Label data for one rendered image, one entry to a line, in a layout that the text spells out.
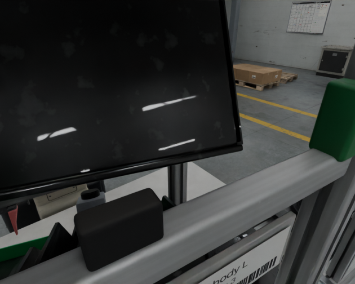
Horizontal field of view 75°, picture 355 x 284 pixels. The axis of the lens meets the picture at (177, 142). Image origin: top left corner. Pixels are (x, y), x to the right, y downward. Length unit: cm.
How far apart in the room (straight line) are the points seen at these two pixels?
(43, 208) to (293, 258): 109
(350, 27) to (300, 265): 870
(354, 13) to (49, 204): 860
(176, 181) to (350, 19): 866
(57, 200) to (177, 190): 93
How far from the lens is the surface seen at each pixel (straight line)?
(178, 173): 29
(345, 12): 891
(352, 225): 64
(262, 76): 591
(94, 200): 40
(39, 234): 99
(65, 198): 119
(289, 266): 19
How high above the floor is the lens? 152
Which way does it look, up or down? 28 degrees down
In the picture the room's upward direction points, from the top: straight up
